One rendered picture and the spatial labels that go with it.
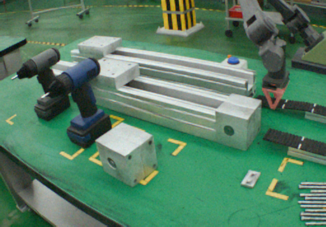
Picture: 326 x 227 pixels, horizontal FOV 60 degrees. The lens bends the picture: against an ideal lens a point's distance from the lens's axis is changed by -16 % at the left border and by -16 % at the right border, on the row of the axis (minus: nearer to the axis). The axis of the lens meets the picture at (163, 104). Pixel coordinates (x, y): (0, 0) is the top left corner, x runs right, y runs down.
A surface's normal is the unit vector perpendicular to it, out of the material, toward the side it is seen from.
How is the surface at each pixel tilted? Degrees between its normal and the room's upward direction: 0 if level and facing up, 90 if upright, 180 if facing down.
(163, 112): 90
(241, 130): 90
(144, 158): 90
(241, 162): 0
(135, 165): 90
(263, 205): 0
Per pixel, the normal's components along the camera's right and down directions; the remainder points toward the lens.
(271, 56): -0.45, 0.48
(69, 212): -0.11, -0.87
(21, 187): 0.81, 0.21
